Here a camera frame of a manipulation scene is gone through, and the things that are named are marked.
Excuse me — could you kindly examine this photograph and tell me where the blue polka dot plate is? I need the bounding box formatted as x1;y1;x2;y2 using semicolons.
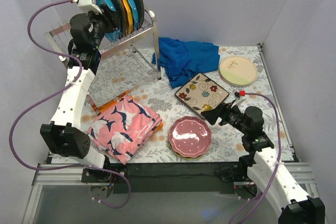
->
96;0;120;42

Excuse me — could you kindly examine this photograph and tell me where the square floral plate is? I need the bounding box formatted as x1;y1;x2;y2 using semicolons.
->
175;73;229;119

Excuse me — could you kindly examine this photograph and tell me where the pink polka dot plate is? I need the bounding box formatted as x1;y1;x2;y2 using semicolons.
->
168;116;212;157

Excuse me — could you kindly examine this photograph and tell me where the cream round plate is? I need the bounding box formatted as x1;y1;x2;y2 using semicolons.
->
218;56;258;87

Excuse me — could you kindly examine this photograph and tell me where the green polka dot plate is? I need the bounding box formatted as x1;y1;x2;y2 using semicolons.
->
169;144;203;160

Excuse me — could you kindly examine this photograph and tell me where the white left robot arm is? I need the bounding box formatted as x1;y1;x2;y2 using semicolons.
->
40;11;116;182

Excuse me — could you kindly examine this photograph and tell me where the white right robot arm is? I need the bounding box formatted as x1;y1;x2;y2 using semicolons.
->
201;103;325;223

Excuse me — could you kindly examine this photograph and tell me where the steel dish rack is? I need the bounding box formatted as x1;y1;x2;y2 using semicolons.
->
44;8;163;113

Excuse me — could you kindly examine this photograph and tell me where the yellow plate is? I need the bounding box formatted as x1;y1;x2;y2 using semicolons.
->
121;0;133;36

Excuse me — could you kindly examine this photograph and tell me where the dark teal round plate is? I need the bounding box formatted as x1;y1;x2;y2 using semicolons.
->
110;0;127;38

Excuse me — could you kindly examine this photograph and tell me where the floral tablecloth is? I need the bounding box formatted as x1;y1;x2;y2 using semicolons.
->
79;47;292;164

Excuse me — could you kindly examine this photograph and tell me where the blue cloth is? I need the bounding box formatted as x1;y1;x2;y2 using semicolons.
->
159;37;220;89

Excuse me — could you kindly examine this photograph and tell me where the pink patterned cloth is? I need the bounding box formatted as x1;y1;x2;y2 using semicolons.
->
88;96;162;165

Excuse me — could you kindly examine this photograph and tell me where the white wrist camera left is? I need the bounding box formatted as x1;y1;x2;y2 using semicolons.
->
70;0;102;14

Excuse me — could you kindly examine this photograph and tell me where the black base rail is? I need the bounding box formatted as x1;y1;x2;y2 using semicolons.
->
81;162;263;195

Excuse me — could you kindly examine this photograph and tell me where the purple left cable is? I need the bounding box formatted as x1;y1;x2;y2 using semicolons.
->
9;0;132;209

